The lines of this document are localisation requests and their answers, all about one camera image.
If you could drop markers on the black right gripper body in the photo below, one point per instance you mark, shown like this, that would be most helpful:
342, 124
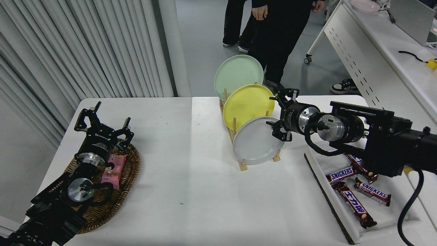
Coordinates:
292, 118

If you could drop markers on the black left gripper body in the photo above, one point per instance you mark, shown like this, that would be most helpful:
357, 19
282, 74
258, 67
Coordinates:
97, 141

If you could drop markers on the grey plate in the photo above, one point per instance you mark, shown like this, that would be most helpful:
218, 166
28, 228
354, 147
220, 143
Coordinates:
256, 143

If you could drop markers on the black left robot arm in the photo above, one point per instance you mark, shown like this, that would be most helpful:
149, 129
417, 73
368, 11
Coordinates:
51, 212

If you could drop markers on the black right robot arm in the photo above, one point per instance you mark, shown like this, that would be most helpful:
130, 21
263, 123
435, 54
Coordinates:
392, 136

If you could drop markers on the yellow plate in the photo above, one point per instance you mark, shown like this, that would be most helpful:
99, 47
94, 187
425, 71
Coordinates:
247, 102

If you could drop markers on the wooden plate rack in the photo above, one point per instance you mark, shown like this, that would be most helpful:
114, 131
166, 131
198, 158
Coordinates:
242, 166

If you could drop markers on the pale green plate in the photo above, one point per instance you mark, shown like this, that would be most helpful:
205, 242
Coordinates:
235, 71

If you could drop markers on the person's right hand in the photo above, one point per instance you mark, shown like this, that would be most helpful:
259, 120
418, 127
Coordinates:
260, 13

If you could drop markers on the person's left hand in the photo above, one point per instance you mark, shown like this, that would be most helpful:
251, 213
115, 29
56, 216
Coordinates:
318, 5

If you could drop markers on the brown wicker basket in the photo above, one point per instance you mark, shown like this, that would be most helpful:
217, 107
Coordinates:
131, 167

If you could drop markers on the pink snack bar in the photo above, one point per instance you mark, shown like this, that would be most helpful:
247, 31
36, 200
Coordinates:
116, 167

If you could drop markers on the white tray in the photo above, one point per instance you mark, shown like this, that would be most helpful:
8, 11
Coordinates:
321, 167

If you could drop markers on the black and white sneaker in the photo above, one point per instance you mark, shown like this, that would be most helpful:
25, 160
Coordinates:
344, 87

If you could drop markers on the person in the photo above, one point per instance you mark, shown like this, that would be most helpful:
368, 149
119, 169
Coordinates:
235, 17
286, 27

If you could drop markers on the white vertical blinds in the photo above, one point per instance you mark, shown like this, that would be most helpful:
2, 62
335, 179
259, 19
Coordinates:
68, 51

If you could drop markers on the Snickers bar, English print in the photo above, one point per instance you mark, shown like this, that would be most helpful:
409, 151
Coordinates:
374, 192
341, 174

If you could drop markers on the Snickers bar, Chinese print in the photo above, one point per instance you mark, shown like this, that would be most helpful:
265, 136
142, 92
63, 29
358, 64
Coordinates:
358, 165
355, 205

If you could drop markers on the white desk, perforated panel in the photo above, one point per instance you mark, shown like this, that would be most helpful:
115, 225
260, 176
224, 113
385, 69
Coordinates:
375, 68

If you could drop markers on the pink bowl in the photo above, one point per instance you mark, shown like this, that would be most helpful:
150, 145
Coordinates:
365, 6

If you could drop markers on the small yellow object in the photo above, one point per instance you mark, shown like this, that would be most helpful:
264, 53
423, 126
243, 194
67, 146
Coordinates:
432, 64

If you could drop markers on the grey laptop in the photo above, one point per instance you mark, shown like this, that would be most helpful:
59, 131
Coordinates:
413, 17

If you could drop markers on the white side table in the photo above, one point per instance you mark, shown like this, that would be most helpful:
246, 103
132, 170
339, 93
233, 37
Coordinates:
430, 198

